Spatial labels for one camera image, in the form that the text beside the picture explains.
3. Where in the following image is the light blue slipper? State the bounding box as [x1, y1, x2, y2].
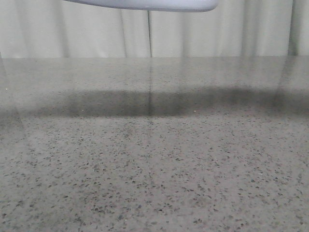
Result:
[72, 0, 219, 12]

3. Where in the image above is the beige background curtain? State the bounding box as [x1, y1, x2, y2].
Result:
[0, 0, 309, 58]

